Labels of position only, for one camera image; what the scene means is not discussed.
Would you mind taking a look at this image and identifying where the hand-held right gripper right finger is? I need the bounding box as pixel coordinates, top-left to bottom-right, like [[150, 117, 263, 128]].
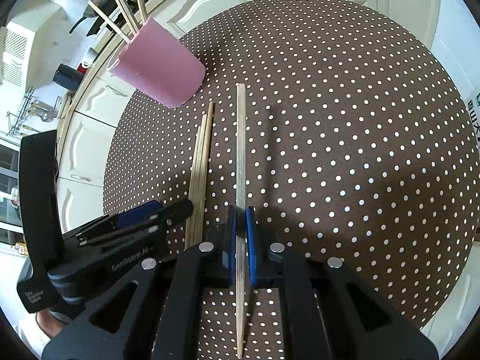
[[245, 205, 440, 360]]

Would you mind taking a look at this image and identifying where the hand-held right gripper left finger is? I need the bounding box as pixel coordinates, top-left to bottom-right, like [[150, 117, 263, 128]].
[[41, 205, 238, 360]]

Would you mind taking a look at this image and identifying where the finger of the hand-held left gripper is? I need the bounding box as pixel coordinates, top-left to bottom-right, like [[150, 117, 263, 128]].
[[75, 198, 194, 257], [62, 200, 164, 244]]

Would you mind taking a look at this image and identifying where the pink cup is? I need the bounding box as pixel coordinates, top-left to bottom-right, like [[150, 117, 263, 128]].
[[109, 16, 206, 109]]

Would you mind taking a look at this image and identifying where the person's left hand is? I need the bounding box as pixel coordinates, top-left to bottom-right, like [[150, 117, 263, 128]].
[[35, 308, 65, 340]]

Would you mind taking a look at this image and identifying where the metal utensil rack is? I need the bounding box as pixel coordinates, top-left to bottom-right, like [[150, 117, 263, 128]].
[[7, 85, 59, 137]]

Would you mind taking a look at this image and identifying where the brown polka dot tablecloth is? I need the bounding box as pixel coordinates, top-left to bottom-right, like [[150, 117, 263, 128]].
[[102, 0, 480, 360]]

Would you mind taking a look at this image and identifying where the white range hood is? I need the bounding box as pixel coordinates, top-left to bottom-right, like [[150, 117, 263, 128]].
[[0, 0, 65, 88]]

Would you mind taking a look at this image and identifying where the black frying pan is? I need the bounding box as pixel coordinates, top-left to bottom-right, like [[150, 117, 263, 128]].
[[69, 0, 126, 35]]

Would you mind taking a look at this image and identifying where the white carton green print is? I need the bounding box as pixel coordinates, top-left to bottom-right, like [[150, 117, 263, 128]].
[[466, 90, 480, 160]]

